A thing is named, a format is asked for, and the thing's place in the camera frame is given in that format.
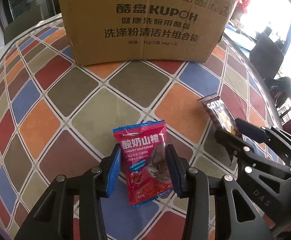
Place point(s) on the grey upholstered chair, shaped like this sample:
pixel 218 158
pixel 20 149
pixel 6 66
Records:
pixel 23 32

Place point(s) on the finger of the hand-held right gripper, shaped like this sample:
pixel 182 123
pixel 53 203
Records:
pixel 248 128
pixel 228 140

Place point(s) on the brown cardboard box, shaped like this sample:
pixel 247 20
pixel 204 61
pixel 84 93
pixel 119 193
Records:
pixel 135 17

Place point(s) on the brown snack bar packet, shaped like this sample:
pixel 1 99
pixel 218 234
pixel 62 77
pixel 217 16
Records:
pixel 218 112

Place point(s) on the red ribbon bow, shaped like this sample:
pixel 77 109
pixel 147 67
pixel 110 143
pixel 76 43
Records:
pixel 244 2

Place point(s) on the red blue snack packet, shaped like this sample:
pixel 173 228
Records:
pixel 143 160

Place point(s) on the dark plastic chair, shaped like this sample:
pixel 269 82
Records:
pixel 266 55

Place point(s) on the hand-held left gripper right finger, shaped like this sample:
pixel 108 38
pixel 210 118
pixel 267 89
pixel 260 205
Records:
pixel 173 172

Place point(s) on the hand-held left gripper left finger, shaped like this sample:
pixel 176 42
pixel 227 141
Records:
pixel 114 170

